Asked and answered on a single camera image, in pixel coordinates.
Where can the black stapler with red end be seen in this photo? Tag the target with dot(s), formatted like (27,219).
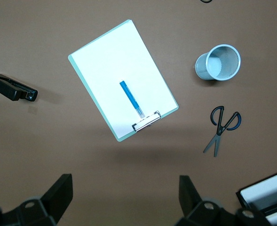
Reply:
(6,88)

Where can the blue marker pen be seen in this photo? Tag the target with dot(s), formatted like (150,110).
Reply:
(130,96)

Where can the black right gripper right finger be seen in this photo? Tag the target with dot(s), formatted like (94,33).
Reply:
(192,202)

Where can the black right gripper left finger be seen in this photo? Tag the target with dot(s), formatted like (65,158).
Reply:
(53,197)

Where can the silver mesh pen cup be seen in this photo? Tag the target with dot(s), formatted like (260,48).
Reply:
(201,69)

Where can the teal clipboard with metal clip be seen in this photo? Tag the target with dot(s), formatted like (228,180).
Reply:
(70,58)

